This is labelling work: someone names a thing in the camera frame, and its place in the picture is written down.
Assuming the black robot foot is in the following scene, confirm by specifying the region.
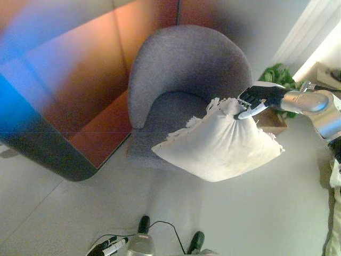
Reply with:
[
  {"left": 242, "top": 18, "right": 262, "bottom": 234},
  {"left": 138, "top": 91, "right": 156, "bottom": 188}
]
[
  {"left": 186, "top": 231, "right": 206, "bottom": 255},
  {"left": 138, "top": 215, "right": 151, "bottom": 236}
]

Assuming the black left robot foot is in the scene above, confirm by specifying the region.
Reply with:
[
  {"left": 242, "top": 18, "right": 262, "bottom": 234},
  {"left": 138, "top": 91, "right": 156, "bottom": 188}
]
[{"left": 138, "top": 215, "right": 151, "bottom": 236}]

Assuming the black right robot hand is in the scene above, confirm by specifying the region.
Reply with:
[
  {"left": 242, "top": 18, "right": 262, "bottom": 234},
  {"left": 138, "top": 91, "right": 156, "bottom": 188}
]
[{"left": 233, "top": 84, "right": 287, "bottom": 121}]

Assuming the black right robot foot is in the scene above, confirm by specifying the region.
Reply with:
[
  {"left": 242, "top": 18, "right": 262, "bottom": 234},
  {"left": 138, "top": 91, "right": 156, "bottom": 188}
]
[{"left": 186, "top": 231, "right": 206, "bottom": 255}]

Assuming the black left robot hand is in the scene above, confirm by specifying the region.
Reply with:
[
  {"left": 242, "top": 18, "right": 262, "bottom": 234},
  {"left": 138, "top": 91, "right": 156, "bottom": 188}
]
[{"left": 86, "top": 236, "right": 129, "bottom": 256}]

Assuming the silver right robot leg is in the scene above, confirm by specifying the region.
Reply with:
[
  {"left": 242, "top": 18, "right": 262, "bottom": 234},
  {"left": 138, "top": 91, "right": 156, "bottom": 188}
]
[{"left": 198, "top": 248, "right": 222, "bottom": 256}]

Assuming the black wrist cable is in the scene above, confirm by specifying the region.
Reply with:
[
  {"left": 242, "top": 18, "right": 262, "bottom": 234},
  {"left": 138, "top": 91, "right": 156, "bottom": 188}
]
[{"left": 313, "top": 83, "right": 341, "bottom": 93}]

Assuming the white crumpled bedding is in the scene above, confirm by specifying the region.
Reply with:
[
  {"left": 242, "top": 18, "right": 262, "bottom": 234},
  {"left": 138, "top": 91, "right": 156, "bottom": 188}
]
[{"left": 329, "top": 157, "right": 341, "bottom": 190}]

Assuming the thin black floor cable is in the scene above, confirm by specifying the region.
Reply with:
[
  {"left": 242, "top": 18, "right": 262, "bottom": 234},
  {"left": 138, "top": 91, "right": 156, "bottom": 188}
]
[{"left": 91, "top": 220, "right": 186, "bottom": 254}]

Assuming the green leafy potted plant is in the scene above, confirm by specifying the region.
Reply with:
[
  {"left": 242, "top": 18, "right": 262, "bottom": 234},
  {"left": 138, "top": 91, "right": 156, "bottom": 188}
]
[{"left": 257, "top": 63, "right": 305, "bottom": 119}]

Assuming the silver robot leg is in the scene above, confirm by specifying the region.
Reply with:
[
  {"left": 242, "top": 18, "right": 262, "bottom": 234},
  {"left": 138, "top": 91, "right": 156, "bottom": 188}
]
[
  {"left": 126, "top": 233, "right": 156, "bottom": 256},
  {"left": 198, "top": 248, "right": 222, "bottom": 256}
]

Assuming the wooden planter box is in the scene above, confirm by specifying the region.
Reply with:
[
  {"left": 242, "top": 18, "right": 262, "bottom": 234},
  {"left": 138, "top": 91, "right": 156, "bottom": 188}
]
[{"left": 257, "top": 106, "right": 289, "bottom": 135}]

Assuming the orange wooden cabinet dark edge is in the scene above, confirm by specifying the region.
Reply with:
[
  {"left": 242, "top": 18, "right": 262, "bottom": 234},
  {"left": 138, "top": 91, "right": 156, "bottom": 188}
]
[{"left": 0, "top": 0, "right": 182, "bottom": 182}]

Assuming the grey upholstered tub armchair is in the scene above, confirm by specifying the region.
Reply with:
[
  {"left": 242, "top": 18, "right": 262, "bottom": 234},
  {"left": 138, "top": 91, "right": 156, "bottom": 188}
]
[{"left": 127, "top": 24, "right": 254, "bottom": 172}]

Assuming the white fringed pillow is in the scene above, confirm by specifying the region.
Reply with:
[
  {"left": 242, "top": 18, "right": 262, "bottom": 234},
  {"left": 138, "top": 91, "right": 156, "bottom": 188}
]
[{"left": 151, "top": 97, "right": 286, "bottom": 183}]

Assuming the silver left robot leg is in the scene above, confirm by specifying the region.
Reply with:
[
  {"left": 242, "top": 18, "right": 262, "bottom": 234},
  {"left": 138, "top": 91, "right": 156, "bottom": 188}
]
[{"left": 126, "top": 233, "right": 156, "bottom": 256}]

